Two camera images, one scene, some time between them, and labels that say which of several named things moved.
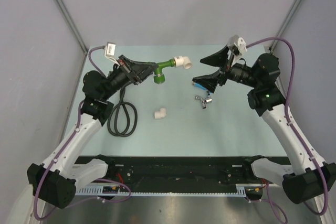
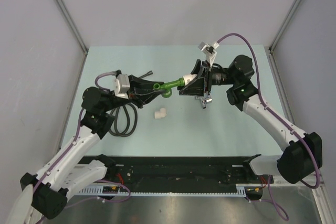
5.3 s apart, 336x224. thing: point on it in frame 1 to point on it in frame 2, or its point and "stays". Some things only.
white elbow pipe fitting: x=160 y=114 stays
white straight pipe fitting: x=181 y=61 to x=187 y=78
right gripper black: x=219 y=59 to x=200 y=85
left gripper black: x=126 y=63 to x=138 y=92
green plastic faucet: x=158 y=77 to x=167 y=86
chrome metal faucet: x=205 y=101 stays
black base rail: x=181 y=174 stays
